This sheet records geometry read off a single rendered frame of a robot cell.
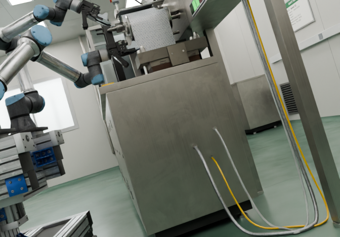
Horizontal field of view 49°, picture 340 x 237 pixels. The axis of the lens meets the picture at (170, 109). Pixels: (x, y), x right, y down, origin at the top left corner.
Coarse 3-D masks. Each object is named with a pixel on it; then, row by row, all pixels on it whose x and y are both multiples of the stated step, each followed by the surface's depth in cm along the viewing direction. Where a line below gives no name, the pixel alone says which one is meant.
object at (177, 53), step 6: (168, 48) 205; (174, 48) 206; (180, 48) 206; (168, 54) 206; (174, 54) 205; (180, 54) 206; (186, 54) 207; (174, 60) 205; (180, 60) 206; (186, 60) 206
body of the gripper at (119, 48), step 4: (112, 44) 220; (116, 44) 219; (120, 44) 219; (124, 44) 221; (108, 48) 220; (112, 48) 221; (116, 48) 221; (120, 48) 220; (124, 48) 221; (108, 52) 218; (112, 52) 220; (116, 52) 220; (120, 52) 219; (120, 56) 224
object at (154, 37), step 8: (160, 24) 228; (168, 24) 229; (136, 32) 225; (144, 32) 226; (152, 32) 227; (160, 32) 227; (168, 32) 228; (136, 40) 225; (144, 40) 225; (152, 40) 226; (160, 40) 227; (168, 40) 228; (152, 48) 226
